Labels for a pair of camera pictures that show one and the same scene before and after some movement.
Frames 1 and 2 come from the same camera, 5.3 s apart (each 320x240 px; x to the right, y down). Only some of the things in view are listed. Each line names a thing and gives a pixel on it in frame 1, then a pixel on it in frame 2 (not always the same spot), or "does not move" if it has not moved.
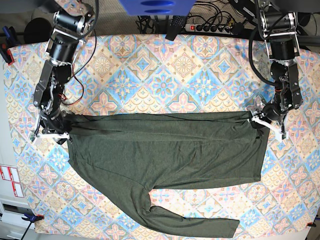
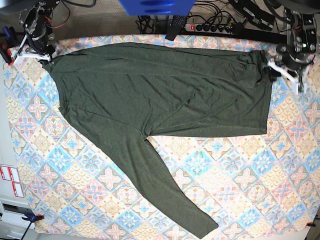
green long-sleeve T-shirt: [129, 154] → [129, 92]
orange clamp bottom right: [311, 224] does not move
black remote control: [176, 25] does not move
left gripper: [55, 120] → [40, 45]
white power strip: [208, 28] does not move
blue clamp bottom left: [32, 219] does not move
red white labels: [10, 174] does not move
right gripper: [272, 112] → [291, 62]
